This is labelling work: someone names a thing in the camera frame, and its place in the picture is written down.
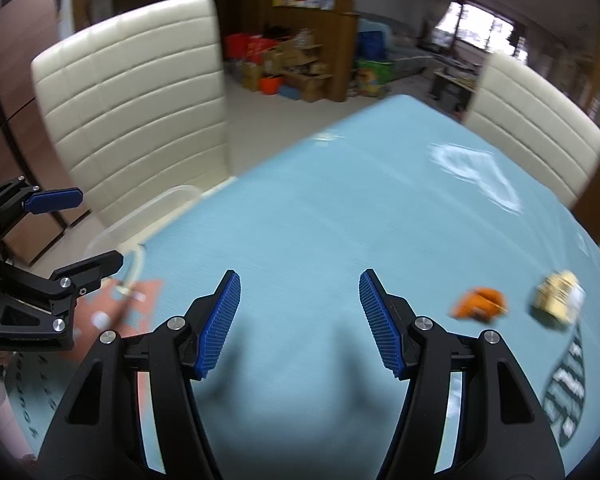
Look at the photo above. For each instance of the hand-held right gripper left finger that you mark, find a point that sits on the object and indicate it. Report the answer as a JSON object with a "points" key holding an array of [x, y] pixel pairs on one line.
{"points": [[220, 330]]}

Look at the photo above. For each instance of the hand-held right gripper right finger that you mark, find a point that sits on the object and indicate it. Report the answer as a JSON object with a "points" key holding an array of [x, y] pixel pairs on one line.
{"points": [[380, 330]]}

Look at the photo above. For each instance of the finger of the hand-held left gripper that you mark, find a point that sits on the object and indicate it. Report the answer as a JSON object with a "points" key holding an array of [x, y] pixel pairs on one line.
{"points": [[55, 200], [95, 270]]}

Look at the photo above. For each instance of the clear plastic bin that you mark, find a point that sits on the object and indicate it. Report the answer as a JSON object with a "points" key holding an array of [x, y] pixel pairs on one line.
{"points": [[130, 220]]}

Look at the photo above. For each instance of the brown wooden wardrobe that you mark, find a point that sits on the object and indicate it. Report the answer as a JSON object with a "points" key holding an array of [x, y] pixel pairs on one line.
{"points": [[15, 125]]}

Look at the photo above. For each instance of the crumpled orange wrapper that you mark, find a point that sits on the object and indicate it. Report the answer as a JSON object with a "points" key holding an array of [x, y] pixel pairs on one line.
{"points": [[480, 305]]}

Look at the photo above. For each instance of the cream quilted leather chair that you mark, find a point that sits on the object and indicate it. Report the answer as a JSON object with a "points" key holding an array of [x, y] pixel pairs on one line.
{"points": [[530, 125], [130, 100]]}

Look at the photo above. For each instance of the light blue printed tablecloth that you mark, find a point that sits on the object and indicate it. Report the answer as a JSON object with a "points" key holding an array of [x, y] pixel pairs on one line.
{"points": [[330, 200]]}

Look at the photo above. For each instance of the crumpled yellow wrapper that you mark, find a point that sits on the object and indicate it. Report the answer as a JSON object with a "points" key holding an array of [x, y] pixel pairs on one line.
{"points": [[557, 300]]}

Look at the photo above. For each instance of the red cardboard box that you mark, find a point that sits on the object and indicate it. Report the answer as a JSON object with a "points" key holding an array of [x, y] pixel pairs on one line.
{"points": [[242, 46]]}

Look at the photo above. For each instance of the orange bucket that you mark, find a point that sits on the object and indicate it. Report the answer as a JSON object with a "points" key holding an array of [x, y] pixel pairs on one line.
{"points": [[270, 86]]}

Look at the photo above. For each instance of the colourful woven bag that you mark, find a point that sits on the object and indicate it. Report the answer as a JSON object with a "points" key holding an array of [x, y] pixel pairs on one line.
{"points": [[374, 77]]}

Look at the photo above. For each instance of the dark coffee table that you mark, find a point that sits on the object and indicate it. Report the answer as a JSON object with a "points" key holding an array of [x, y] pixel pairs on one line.
{"points": [[455, 87]]}

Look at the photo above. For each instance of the pile of brown cardboard boxes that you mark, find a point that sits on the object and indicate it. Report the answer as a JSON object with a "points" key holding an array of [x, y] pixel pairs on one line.
{"points": [[295, 67]]}

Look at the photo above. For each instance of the grey sofa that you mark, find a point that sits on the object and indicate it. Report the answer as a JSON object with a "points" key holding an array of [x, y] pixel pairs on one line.
{"points": [[410, 52]]}

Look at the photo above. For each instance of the blue shopping bag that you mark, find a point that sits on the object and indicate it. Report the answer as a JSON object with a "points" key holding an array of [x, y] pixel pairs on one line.
{"points": [[371, 45]]}

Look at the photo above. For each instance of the wooden partition cabinet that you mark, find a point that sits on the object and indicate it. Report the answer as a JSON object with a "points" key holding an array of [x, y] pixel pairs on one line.
{"points": [[342, 45]]}

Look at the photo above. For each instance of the window with dark frame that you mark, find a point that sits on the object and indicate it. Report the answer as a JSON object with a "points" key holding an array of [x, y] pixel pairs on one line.
{"points": [[475, 27]]}

